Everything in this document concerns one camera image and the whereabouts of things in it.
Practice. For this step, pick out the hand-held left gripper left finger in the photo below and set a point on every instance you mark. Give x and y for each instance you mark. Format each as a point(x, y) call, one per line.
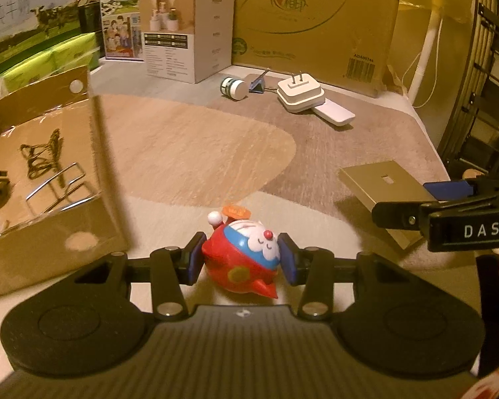
point(196, 257)

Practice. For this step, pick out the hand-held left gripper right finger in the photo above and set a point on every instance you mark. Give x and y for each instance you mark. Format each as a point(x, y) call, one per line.
point(289, 262)

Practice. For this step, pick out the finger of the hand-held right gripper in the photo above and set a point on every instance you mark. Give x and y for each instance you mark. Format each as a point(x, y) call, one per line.
point(399, 215)
point(449, 189)

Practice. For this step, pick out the gold box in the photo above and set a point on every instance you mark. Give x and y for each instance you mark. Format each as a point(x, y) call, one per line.
point(382, 183)

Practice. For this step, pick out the red blue cartoon cat toy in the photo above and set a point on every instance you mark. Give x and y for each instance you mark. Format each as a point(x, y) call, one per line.
point(237, 266)

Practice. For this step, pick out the cardboard tray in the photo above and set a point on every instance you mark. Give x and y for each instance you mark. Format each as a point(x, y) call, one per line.
point(87, 257)

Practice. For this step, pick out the green white tape roll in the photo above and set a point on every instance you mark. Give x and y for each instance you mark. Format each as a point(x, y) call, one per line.
point(237, 89)

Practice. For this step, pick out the blue binder clip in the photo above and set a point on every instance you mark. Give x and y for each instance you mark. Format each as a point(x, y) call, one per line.
point(257, 86)

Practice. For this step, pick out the black metal rack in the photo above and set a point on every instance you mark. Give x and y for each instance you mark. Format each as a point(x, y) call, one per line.
point(495, 104)

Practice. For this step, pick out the white flat remote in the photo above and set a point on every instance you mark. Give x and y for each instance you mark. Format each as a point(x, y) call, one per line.
point(334, 113)

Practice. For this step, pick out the white power adapter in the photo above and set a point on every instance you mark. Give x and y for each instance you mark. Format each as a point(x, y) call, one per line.
point(299, 93)

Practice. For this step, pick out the large brown cardboard box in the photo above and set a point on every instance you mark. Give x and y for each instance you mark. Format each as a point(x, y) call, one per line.
point(316, 29)

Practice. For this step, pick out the white product box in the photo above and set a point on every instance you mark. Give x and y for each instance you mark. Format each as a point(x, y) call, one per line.
point(212, 37)

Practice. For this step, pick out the blue milk carton box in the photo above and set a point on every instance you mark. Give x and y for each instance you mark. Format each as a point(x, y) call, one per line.
point(120, 29)

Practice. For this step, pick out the green tissue pack bundle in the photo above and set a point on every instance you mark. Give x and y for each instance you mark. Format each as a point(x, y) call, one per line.
point(62, 56)

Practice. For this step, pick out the black gift bag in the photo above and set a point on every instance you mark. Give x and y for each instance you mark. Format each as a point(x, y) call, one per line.
point(89, 16)

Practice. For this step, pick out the green pasture milk box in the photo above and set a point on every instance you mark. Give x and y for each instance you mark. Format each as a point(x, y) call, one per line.
point(25, 29)

